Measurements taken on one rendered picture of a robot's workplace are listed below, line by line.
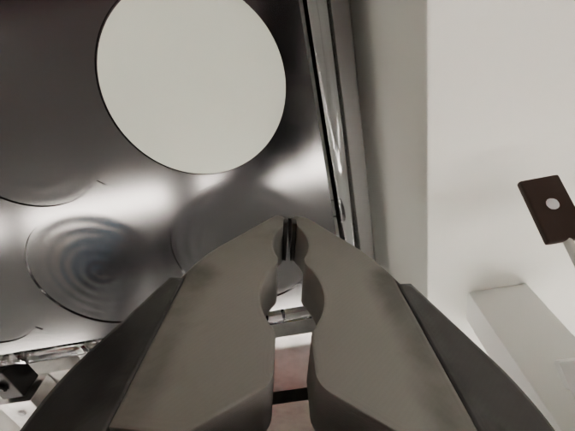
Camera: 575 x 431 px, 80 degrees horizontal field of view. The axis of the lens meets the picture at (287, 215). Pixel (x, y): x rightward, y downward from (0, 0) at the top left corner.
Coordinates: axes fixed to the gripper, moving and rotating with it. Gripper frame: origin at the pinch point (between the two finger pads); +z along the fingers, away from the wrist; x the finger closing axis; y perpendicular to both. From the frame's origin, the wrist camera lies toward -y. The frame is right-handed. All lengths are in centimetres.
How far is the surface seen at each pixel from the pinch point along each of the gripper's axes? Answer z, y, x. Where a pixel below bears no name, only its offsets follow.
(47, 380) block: 10.3, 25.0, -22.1
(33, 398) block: 8.4, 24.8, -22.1
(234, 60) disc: 9.0, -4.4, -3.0
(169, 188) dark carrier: 9.0, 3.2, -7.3
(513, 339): -0.6, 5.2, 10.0
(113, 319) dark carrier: 9.0, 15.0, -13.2
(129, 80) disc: 9.0, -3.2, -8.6
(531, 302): 1.3, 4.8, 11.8
